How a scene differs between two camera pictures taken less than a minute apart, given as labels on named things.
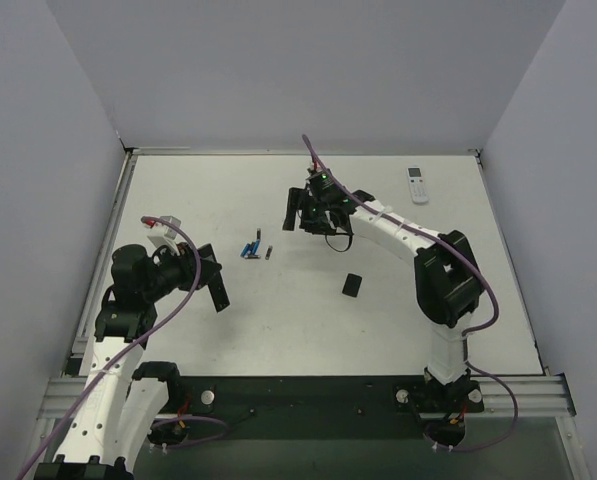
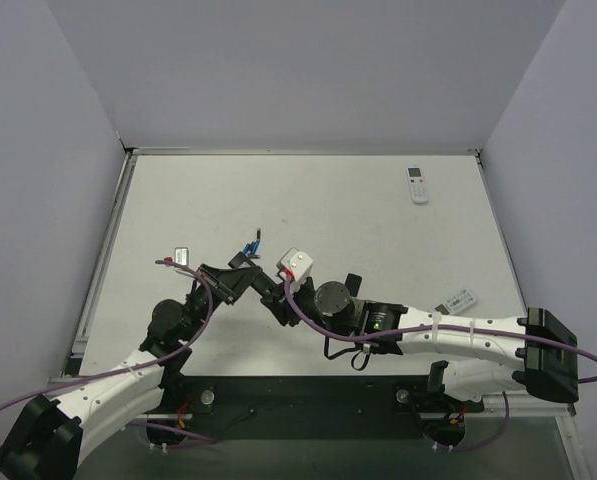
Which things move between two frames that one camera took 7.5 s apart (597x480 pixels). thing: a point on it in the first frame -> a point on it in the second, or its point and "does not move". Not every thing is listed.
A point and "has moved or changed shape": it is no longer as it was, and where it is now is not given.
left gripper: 208,267 -> 218,282
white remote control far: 417,185 does not move
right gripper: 302,211 -> 288,304
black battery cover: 352,285 does not move
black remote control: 218,293 has moved or changed shape
